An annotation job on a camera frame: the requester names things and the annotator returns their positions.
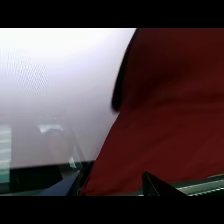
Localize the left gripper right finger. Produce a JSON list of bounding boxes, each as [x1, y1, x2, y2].
[[141, 171, 188, 197]]

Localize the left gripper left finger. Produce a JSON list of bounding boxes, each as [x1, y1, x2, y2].
[[37, 169, 82, 197]]

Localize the red garment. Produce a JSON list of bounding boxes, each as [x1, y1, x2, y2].
[[79, 27, 224, 197]]

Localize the silver frame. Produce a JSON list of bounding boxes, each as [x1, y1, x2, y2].
[[170, 173, 224, 197]]

